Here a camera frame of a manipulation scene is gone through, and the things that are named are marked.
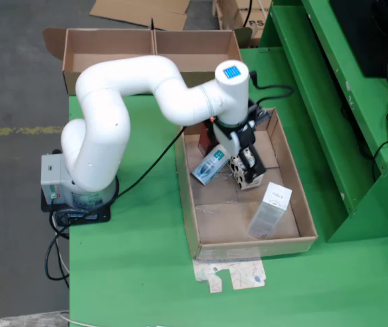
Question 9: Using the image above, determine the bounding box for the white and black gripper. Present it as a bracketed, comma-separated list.
[212, 117, 267, 183]

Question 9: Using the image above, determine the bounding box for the cow print hand cream box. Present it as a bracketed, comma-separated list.
[229, 151, 263, 191]

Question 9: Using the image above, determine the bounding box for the frosted cap teal label bottle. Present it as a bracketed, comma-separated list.
[190, 143, 231, 187]

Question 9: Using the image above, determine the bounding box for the shallow cardboard tray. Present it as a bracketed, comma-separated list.
[174, 108, 319, 262]

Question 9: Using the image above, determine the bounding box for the divided cardboard box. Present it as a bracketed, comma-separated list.
[42, 26, 253, 95]

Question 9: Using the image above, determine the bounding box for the printed brown cardboard box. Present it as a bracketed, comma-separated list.
[212, 0, 273, 48]

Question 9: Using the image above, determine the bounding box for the small open cardboard box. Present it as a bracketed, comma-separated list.
[89, 0, 192, 31]

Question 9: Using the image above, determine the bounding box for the grey controller box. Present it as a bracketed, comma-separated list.
[40, 153, 71, 205]

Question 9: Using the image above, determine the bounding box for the tall white carton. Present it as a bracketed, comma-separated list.
[247, 181, 293, 240]

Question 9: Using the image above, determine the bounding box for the dark red carton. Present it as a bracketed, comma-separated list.
[198, 122, 219, 158]

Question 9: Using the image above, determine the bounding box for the green metal shelf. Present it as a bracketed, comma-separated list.
[258, 0, 388, 243]

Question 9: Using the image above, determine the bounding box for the flattened printed carton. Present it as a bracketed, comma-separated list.
[193, 255, 268, 294]

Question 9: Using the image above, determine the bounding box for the black monitor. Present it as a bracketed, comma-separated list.
[328, 0, 388, 78]

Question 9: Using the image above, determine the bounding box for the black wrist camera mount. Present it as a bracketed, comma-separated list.
[246, 98, 272, 129]

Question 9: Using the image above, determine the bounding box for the black plug cable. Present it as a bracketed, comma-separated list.
[249, 69, 295, 105]

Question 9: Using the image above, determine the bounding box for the long black cable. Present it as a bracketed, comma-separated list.
[91, 125, 187, 219]

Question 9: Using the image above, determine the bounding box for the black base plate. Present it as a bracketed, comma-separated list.
[40, 189, 112, 226]

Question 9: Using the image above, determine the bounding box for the white cable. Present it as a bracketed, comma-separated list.
[56, 234, 89, 327]

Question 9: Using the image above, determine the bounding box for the black power cable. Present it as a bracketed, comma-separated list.
[45, 221, 71, 290]

